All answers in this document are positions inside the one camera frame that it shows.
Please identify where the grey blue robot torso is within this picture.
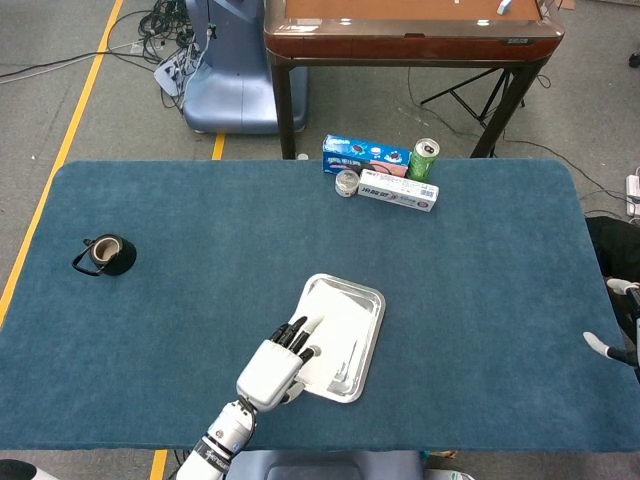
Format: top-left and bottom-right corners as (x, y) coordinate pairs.
(227, 449), (426, 480)

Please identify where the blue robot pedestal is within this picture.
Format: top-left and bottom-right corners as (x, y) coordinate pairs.
(182, 0), (309, 135)

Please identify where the black tripod stand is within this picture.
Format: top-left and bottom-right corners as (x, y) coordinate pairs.
(419, 67), (527, 132)

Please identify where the small round white tin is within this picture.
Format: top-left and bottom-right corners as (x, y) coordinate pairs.
(334, 169), (361, 200)

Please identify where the brown mahjong table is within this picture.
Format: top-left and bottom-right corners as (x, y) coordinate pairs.
(263, 0), (560, 160)

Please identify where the blue Oreo cookie box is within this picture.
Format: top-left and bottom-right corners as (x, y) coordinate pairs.
(322, 134), (412, 177)

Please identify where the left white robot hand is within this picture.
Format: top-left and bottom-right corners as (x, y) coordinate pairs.
(235, 314), (325, 412)

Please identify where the white power strip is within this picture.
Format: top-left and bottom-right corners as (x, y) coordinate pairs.
(153, 47), (201, 96)
(624, 172), (640, 219)

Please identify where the black bulky object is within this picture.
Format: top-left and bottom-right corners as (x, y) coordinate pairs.
(584, 215), (640, 281)

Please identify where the black floor cable bundle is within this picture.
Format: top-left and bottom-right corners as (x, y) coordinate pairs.
(134, 0), (201, 109)

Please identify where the green drink can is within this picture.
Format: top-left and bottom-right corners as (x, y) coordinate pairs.
(406, 138), (441, 182)

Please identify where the silver metal tray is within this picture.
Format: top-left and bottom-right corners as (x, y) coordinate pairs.
(290, 272), (387, 404)

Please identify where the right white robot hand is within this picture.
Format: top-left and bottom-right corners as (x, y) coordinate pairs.
(582, 278), (640, 371)

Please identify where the white toothpaste box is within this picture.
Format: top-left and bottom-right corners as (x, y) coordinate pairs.
(357, 168), (440, 213)

